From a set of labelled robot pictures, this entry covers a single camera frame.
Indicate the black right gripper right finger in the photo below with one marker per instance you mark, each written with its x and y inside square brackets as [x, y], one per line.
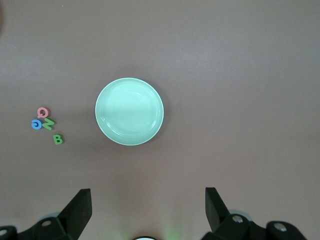
[220, 217]

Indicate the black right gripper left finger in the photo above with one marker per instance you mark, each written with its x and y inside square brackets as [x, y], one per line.
[70, 217]

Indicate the green letter B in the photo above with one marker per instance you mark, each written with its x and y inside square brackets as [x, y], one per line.
[58, 139]

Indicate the green letter N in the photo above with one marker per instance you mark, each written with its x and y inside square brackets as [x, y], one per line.
[48, 124]

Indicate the blue letter G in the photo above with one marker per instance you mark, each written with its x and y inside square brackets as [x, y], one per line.
[33, 124]

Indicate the pink letter Q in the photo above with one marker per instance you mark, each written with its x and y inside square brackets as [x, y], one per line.
[41, 111]

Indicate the light green plate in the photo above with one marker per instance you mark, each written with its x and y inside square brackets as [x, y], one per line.
[130, 112]

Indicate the brown table cover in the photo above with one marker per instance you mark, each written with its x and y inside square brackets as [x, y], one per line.
[225, 62]

